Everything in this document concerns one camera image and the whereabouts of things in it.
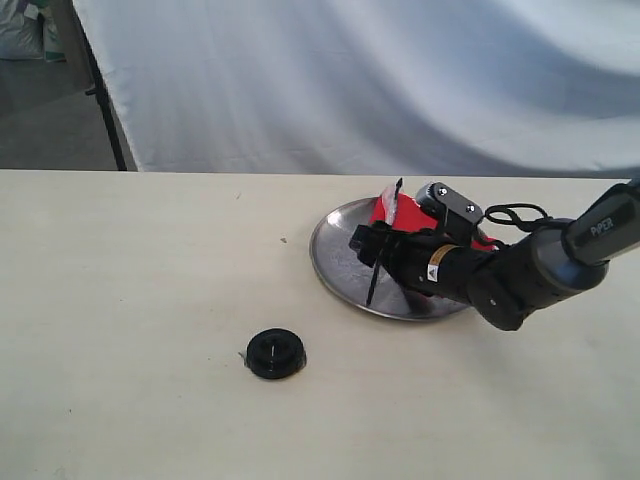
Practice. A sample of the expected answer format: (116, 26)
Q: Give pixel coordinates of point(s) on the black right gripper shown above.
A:
(423, 262)

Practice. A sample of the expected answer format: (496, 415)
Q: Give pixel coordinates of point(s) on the red flag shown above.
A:
(401, 212)

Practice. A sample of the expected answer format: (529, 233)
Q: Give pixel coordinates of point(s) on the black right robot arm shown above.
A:
(491, 259)

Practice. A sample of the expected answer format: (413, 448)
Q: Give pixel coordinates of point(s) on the black round flag base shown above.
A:
(275, 354)

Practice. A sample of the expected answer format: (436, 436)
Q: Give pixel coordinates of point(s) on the round steel plate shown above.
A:
(339, 270)

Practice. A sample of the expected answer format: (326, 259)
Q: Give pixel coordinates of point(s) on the white backdrop cloth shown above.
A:
(543, 88)

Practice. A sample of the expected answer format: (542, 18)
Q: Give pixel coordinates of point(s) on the black backdrop stand pole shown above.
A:
(99, 91)

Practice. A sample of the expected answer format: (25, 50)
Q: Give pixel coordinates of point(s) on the white sack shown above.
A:
(29, 32)

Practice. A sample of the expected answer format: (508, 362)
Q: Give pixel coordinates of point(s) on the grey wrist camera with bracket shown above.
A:
(457, 217)

